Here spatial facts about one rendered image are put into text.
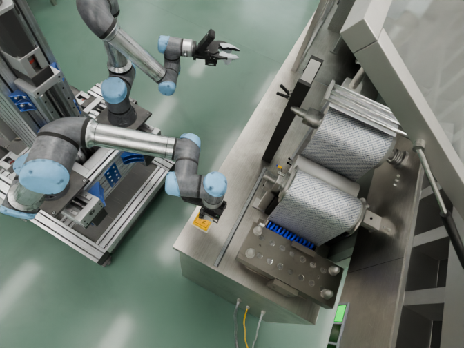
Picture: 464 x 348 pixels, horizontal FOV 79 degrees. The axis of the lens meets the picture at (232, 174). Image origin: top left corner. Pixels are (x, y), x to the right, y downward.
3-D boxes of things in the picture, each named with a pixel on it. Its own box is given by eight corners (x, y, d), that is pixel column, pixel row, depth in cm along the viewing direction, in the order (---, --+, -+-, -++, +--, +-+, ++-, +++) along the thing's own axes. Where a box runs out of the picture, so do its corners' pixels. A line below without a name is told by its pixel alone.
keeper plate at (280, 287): (267, 281, 117) (275, 277, 107) (289, 293, 116) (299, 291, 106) (265, 286, 115) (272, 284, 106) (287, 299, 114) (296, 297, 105)
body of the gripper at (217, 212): (217, 225, 108) (219, 215, 98) (197, 215, 109) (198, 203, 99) (226, 208, 112) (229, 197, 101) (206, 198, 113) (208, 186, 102)
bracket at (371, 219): (363, 210, 96) (366, 208, 95) (379, 218, 96) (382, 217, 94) (360, 223, 94) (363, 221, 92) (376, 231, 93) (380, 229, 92)
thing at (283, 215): (267, 217, 116) (280, 200, 100) (320, 244, 114) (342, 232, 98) (267, 218, 116) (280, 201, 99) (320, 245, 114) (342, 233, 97)
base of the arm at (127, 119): (101, 119, 151) (96, 107, 143) (120, 101, 158) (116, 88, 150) (125, 132, 150) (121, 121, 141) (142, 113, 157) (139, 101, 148)
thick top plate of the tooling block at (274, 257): (250, 225, 120) (253, 221, 115) (337, 271, 116) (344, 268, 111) (234, 259, 113) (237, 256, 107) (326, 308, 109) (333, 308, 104)
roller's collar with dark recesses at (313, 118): (304, 114, 109) (311, 103, 103) (319, 121, 108) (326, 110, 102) (299, 126, 106) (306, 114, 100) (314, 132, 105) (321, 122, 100)
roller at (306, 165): (291, 163, 120) (302, 148, 109) (346, 190, 118) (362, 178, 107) (282, 186, 114) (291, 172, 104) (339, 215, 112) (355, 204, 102)
